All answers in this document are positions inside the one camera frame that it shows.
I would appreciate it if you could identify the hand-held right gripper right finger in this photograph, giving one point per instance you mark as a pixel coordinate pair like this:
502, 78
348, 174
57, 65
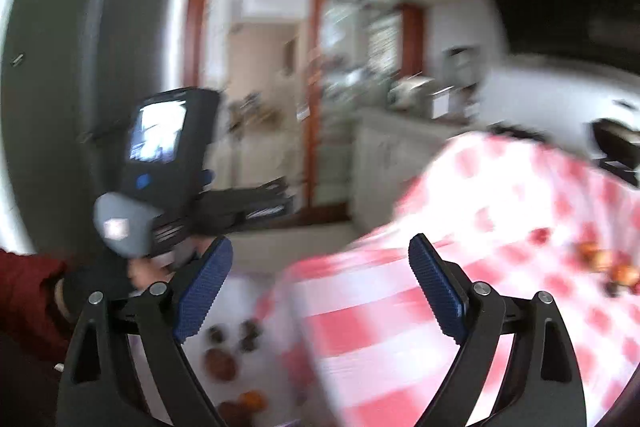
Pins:
440, 287

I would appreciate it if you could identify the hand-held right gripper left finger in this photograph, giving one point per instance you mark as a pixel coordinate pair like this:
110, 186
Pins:
205, 292

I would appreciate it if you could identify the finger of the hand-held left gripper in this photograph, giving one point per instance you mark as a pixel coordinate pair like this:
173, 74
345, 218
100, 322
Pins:
250, 207

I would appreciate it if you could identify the white tray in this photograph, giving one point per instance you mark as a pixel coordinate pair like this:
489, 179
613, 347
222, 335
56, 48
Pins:
235, 302

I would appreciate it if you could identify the dark water chestnut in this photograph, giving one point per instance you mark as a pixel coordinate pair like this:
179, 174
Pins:
250, 332
216, 335

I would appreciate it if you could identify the striped yellow pepino melon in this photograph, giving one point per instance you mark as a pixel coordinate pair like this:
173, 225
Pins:
625, 276

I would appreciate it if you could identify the person's left forearm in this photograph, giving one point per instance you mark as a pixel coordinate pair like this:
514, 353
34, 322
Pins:
25, 297

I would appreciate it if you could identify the person's left hand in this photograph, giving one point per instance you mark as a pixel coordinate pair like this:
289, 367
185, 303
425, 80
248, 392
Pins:
95, 279

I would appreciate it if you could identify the pink checked tablecloth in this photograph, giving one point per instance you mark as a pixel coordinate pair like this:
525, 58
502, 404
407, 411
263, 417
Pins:
400, 307

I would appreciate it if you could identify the red cherry tomato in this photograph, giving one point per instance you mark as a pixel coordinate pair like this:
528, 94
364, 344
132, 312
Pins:
542, 235

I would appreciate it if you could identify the white base cabinets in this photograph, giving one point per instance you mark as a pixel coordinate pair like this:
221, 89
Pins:
390, 157

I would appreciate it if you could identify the dark grey refrigerator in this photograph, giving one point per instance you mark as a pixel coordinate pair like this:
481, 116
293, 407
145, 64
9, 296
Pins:
65, 57

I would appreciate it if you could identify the silver countertop appliance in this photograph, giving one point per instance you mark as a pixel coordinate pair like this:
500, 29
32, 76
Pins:
410, 91

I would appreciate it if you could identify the grey countertop appliance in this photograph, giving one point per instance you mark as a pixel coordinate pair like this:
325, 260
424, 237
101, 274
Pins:
460, 62

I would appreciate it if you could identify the black frying pan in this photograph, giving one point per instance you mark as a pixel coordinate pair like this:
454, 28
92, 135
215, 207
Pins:
617, 134

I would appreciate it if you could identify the wooden door frame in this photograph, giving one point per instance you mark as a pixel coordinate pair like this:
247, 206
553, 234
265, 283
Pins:
312, 57

